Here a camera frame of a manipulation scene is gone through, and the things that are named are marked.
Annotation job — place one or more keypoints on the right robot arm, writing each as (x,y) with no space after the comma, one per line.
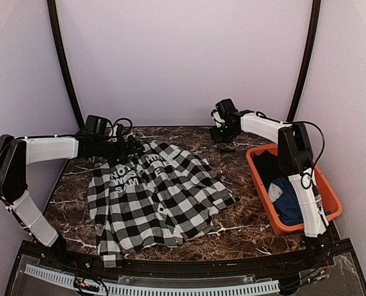
(294,152)

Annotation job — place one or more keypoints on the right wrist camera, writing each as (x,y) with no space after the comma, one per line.
(216,118)

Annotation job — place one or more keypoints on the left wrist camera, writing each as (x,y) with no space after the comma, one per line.
(121,127)

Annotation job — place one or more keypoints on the dark metal brooch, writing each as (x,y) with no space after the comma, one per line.
(226,147)

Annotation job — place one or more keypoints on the black white plaid shirt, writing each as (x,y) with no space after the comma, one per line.
(164,195)

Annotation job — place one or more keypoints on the right black frame post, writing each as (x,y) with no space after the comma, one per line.
(306,58)

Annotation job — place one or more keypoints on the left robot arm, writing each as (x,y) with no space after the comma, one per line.
(98,138)

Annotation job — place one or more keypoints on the orange plastic basket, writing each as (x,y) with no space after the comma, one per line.
(330,200)

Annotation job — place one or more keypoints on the white slotted cable duct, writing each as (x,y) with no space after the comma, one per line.
(128,285)

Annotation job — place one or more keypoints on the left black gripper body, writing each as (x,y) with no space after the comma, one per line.
(121,151)

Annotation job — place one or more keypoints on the blue garment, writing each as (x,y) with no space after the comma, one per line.
(286,205)

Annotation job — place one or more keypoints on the left black frame post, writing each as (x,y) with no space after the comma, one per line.
(63,64)

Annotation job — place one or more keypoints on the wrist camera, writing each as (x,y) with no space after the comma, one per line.
(121,127)
(216,118)

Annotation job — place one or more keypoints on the black front rail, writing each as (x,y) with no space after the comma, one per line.
(277,266)

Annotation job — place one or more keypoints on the black frame post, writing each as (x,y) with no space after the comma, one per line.
(63,64)
(306,58)

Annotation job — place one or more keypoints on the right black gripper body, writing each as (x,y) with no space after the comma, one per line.
(225,134)

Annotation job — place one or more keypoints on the black garment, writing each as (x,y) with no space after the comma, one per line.
(269,171)

